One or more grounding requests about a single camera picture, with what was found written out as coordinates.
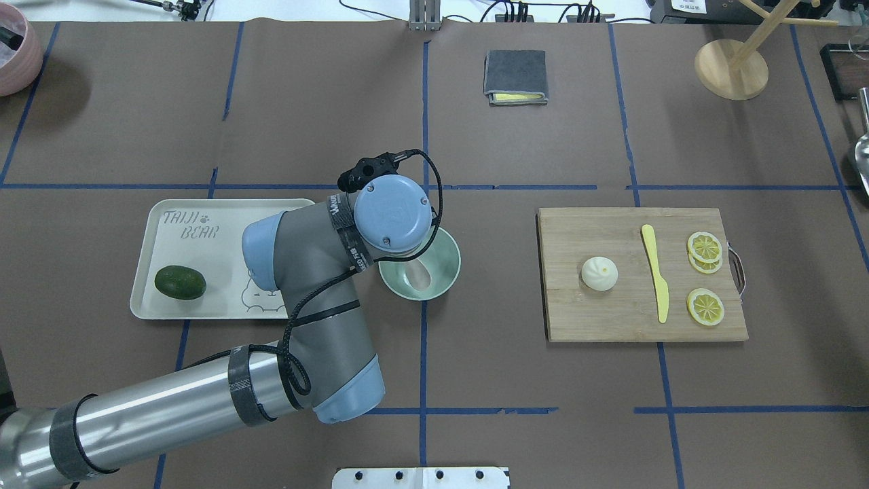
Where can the white bear tray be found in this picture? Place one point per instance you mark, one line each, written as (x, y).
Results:
(205, 235)

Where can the black tripod stick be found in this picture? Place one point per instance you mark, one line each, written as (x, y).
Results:
(186, 10)

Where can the metal scoop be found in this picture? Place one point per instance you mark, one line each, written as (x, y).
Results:
(860, 150)

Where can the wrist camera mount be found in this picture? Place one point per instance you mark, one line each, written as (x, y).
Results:
(368, 169)

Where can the wooden mug tree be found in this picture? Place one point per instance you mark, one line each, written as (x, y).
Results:
(734, 69)

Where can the wooden cutting board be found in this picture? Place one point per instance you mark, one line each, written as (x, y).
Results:
(569, 236)

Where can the lemon slice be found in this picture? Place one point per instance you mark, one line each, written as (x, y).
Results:
(705, 307)
(705, 267)
(704, 247)

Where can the yellow plastic knife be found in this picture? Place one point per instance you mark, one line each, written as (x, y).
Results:
(661, 288)

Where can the green avocado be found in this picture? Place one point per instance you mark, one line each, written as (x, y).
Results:
(180, 282)

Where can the grey folded cloth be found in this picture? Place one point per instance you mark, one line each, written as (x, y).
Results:
(516, 77)

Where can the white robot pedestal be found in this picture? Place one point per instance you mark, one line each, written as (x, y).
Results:
(423, 477)

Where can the mint green bowl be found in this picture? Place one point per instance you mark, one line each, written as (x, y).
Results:
(442, 259)

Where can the pink bowl with ice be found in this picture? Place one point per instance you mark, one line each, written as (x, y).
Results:
(19, 67)

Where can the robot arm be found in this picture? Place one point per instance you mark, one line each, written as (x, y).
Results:
(68, 261)

